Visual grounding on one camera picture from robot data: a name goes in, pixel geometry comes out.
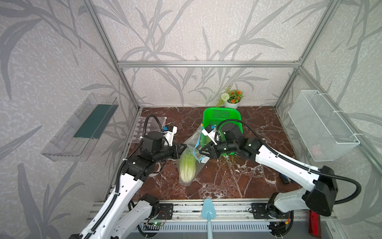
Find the red object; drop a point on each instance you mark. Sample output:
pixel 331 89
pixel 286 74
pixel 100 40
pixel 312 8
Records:
pixel 314 226

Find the circuit board with wires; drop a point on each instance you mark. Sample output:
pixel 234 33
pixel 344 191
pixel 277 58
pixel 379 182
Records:
pixel 154 224

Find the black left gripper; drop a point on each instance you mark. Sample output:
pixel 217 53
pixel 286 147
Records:
pixel 176 153

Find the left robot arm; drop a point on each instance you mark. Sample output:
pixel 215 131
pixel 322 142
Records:
pixel 117 218

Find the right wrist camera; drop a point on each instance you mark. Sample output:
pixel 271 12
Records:
pixel 209 132

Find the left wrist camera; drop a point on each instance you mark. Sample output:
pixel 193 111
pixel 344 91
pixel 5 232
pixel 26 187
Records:
pixel 169 132

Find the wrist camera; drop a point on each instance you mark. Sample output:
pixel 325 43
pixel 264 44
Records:
pixel 169 132
pixel 209 132

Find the potted flower plant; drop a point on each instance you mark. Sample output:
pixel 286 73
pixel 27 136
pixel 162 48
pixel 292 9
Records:
pixel 230 98

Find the light blue shovel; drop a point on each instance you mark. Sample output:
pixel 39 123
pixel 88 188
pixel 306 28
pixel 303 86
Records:
pixel 208 213

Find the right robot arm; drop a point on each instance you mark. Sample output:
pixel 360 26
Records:
pixel 320 188

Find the green plastic basket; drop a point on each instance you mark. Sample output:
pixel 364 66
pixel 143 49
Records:
pixel 214 116

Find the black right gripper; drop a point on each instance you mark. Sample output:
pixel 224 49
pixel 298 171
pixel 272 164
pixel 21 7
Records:
pixel 211 150

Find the clear plastic wall shelf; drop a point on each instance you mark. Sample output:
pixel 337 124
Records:
pixel 77 138

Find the white wire basket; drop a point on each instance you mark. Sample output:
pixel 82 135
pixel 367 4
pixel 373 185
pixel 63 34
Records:
pixel 322 129

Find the aluminium frame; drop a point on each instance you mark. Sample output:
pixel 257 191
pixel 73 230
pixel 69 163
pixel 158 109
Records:
pixel 186 53

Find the chinese cabbage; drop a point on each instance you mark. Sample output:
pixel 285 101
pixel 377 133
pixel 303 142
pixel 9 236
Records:
pixel 187 167

